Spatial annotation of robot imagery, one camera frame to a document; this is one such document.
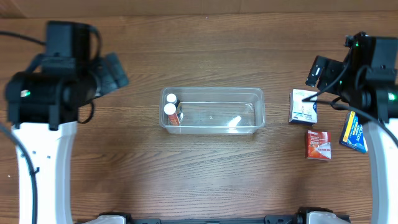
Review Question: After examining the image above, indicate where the white blue medicine box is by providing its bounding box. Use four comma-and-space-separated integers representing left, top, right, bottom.
289, 89, 318, 125

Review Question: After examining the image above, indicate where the red medicine box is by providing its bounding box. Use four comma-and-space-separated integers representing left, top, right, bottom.
305, 130, 332, 161

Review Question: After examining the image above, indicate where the blue yellow VapoDrops box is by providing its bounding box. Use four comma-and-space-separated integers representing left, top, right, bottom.
339, 111, 368, 154

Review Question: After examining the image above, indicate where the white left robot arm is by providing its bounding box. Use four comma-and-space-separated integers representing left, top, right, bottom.
2, 121, 78, 223

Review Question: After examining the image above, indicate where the clear plastic container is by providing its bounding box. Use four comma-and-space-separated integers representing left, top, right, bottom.
159, 87, 266, 134

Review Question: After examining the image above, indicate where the dark bottle white cap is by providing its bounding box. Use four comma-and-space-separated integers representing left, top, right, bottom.
166, 93, 180, 108

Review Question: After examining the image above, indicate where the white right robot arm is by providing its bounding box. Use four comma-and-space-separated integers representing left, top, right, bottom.
306, 56, 397, 223

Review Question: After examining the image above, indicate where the orange tube white cap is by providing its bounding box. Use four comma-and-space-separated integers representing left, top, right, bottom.
164, 103, 180, 126

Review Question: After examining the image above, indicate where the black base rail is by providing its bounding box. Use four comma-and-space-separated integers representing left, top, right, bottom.
77, 212, 351, 224

